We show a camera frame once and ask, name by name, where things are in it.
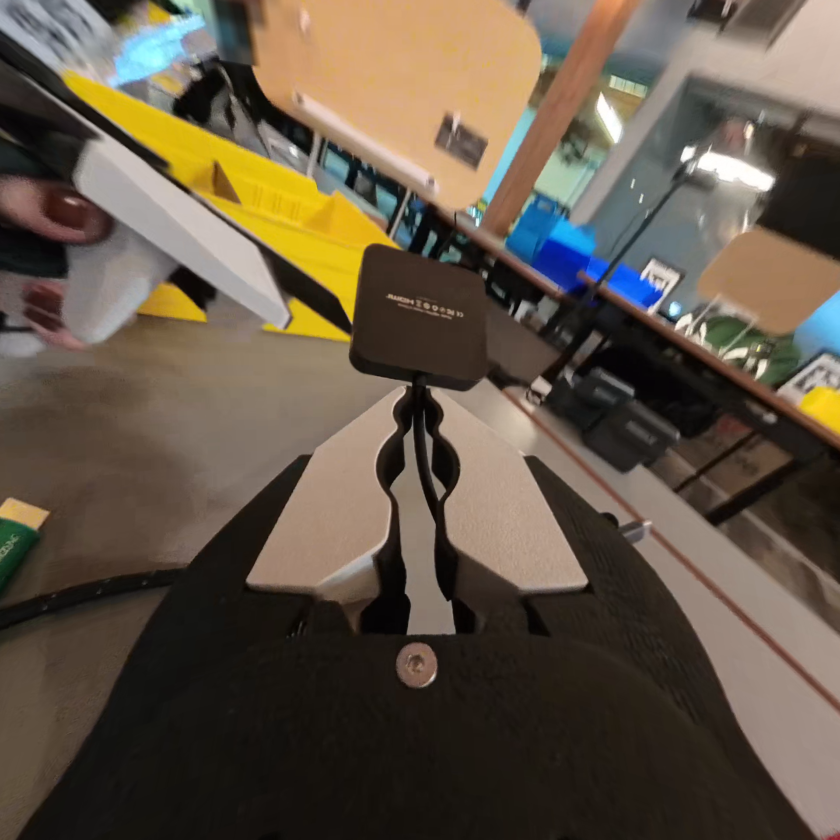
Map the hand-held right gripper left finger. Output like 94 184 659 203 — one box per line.
246 387 413 635

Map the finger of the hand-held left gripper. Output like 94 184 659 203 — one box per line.
261 249 353 337
72 140 294 330

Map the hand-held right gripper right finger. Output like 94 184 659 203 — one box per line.
423 387 589 632

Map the yellow plastic bin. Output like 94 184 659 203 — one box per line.
62 71 403 343

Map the black hdmi adapter box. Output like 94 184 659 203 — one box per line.
348 243 490 393

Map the black braided hdmi cable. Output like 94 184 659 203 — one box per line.
0 567 190 632

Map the person's left hand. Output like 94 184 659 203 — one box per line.
0 176 114 352

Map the black equipment case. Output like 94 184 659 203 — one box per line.
546 366 682 475

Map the wooden-edged table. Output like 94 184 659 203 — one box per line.
420 203 569 309
576 270 840 526

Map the blue plastic bin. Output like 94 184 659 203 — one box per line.
504 194 665 311

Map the printed tag sign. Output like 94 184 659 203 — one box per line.
777 353 840 409
639 257 685 311

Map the wooden pillar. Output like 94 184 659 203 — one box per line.
482 0 645 238

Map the green and yellow packet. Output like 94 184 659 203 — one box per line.
0 497 52 595

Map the black light stand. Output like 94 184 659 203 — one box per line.
543 117 777 343

